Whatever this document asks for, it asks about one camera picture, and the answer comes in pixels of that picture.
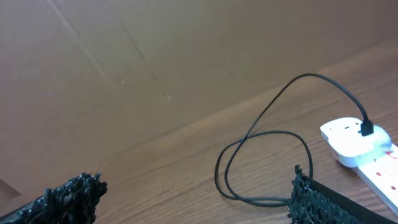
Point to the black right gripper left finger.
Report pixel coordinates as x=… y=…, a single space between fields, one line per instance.
x=74 y=202

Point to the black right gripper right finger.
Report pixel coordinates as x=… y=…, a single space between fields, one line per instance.
x=314 y=203

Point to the white charger plug adapter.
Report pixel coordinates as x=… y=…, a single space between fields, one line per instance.
x=352 y=149

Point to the white power strip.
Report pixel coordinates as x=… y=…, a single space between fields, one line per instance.
x=381 y=174

